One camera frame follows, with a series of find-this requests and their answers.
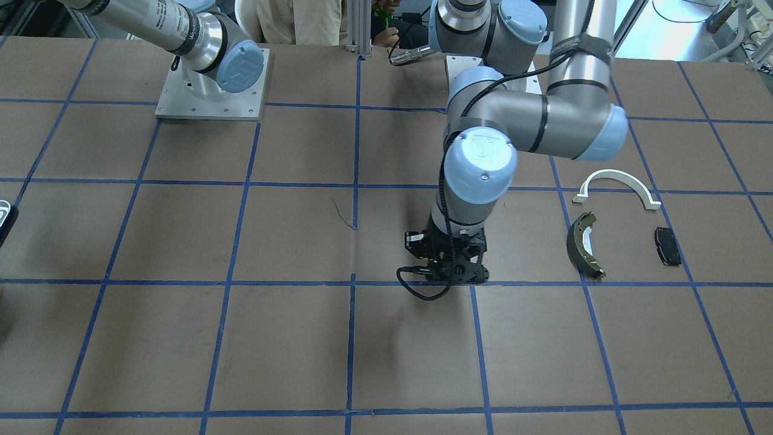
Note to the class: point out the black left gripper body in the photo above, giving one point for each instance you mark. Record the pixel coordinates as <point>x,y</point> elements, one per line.
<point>416,241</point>

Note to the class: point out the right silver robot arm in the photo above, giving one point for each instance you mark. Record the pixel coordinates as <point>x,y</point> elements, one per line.
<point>219,58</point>

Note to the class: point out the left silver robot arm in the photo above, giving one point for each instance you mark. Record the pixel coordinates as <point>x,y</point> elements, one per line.
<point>500,108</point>

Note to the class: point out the green curved brake shoe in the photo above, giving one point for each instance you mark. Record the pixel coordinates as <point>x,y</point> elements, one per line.
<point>578,244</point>

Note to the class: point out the black brake pad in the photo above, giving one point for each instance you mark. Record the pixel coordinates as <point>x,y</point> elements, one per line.
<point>667,246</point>

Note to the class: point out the person in beige shirt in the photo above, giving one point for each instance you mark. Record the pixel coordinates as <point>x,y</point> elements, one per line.
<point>302,23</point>

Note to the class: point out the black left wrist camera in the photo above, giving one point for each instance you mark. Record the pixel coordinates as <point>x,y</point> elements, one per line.
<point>417,243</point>

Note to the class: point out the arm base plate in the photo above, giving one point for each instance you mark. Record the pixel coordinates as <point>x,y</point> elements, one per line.
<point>461,70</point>
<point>188,95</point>

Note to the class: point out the aluminium frame post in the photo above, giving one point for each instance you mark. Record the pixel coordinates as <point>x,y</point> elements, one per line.
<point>358,27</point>

